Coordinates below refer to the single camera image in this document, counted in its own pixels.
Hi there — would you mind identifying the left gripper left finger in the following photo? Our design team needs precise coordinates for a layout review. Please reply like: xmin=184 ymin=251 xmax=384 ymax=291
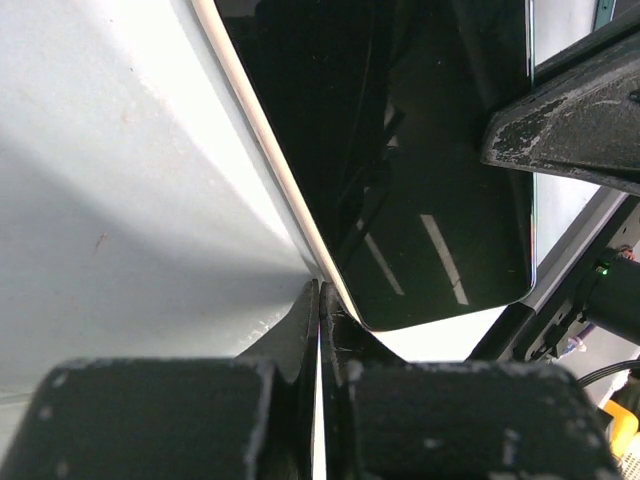
xmin=1 ymin=280 xmax=320 ymax=479

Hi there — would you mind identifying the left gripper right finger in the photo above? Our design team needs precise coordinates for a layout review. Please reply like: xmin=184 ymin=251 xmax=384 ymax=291
xmin=319 ymin=283 xmax=620 ymax=479

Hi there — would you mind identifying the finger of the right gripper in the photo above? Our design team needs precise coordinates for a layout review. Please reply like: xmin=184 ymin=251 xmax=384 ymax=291
xmin=481 ymin=35 xmax=639 ymax=195

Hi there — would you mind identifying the black phone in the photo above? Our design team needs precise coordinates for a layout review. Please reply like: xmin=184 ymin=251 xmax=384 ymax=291
xmin=212 ymin=0 xmax=537 ymax=331

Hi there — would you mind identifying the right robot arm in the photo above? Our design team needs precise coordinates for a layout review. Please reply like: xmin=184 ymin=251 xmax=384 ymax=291
xmin=471 ymin=28 xmax=639 ymax=361

